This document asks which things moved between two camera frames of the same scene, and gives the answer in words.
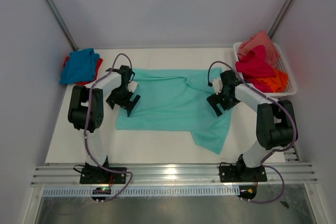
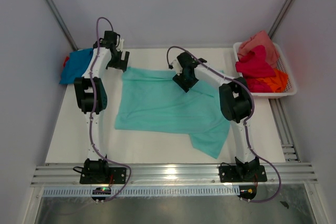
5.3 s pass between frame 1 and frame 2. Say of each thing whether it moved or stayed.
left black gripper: moved
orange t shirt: stayed
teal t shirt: stayed
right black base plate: stayed
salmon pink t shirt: stayed
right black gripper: moved
